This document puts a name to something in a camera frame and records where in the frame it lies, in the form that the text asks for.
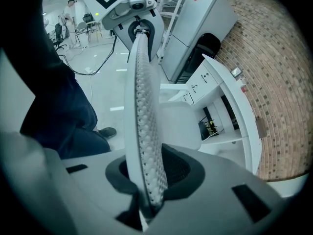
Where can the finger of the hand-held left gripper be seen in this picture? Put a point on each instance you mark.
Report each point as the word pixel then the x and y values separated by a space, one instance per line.
pixel 121 33
pixel 159 33

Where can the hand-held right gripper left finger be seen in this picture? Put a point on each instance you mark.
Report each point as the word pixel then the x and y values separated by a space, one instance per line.
pixel 80 195

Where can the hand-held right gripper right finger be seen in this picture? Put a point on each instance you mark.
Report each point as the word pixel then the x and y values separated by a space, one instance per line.
pixel 207 212

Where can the light grey side chair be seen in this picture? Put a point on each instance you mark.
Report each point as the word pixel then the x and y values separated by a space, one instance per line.
pixel 81 26

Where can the black office chair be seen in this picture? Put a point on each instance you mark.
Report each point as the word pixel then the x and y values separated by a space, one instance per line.
pixel 58 33

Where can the white desk with drawers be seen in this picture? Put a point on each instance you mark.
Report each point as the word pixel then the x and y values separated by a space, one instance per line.
pixel 244 111

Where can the white metal shelving rack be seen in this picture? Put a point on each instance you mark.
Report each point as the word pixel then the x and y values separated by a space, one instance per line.
pixel 177 11

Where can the light table thin legs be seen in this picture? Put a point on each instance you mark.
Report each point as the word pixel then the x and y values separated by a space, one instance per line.
pixel 94 23

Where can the silver refrigerator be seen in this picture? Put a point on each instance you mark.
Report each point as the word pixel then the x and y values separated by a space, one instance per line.
pixel 203 21

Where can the white charger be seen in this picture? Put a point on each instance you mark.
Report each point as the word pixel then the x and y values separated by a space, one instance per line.
pixel 88 70

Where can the person's left black shoe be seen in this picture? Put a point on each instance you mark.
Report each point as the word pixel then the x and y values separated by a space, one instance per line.
pixel 107 133

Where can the person's black clothed body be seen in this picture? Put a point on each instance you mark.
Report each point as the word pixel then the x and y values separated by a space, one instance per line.
pixel 61 101

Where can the small white holder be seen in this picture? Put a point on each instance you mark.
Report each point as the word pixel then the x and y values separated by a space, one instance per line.
pixel 242 81

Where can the brown box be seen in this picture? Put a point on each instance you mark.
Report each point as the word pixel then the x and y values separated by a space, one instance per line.
pixel 261 128

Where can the black picture frame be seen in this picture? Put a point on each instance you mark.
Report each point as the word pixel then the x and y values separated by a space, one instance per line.
pixel 236 72

